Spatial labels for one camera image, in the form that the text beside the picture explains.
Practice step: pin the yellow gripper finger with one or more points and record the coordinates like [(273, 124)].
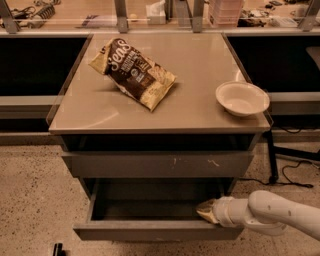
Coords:
[(205, 210)]

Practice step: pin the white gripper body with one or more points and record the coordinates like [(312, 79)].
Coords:
[(222, 210)]

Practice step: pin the grey drawer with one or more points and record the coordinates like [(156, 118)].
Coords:
[(151, 210), (152, 164)]

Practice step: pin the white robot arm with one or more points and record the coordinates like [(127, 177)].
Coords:
[(263, 212)]

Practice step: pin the grey drawer cabinet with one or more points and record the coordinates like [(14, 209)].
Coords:
[(159, 118)]

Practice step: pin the grey top drawer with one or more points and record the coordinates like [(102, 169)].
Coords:
[(152, 164)]

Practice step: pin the black stand leg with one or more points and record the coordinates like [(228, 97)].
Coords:
[(275, 150)]

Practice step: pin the white bowl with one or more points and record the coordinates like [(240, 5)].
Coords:
[(242, 99)]

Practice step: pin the brown chip bag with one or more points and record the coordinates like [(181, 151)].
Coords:
[(136, 75)]

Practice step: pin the black object on floor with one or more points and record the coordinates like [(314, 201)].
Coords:
[(58, 250)]

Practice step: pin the pink plastic container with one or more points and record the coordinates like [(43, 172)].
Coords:
[(224, 13)]

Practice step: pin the white tissue box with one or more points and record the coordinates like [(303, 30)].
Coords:
[(156, 13)]

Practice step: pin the metal post right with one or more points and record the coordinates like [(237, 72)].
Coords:
[(197, 17)]

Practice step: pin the metal post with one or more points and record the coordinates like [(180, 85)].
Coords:
[(121, 13), (197, 17)]

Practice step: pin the metal post left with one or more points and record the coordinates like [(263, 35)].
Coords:
[(121, 13)]

